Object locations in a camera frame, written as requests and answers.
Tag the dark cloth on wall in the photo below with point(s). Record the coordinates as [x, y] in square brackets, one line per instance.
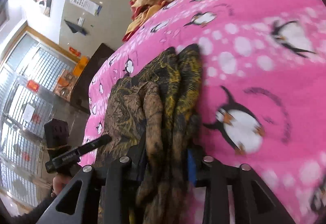
[75, 28]

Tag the white wall calendar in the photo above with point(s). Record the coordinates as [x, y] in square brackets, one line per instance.
[88, 6]

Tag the brown yellow patterned cloth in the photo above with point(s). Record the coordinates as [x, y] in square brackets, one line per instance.
[158, 104]

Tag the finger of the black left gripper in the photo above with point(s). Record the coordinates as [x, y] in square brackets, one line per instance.
[92, 145]

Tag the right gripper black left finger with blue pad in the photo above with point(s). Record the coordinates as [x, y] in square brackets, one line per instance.
[101, 195]

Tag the orange box on table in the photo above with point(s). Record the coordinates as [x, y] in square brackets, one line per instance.
[80, 66]

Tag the pink penguin bed sheet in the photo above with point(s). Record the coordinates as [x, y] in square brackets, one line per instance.
[263, 87]

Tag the metal grille door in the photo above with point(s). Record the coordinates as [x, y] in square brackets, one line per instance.
[28, 78]

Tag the person's left hand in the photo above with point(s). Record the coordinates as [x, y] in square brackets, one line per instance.
[59, 182]

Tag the dark wooden side table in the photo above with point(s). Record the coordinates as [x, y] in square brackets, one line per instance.
[79, 96]

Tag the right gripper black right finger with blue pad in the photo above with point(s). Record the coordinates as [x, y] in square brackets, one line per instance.
[233, 194]

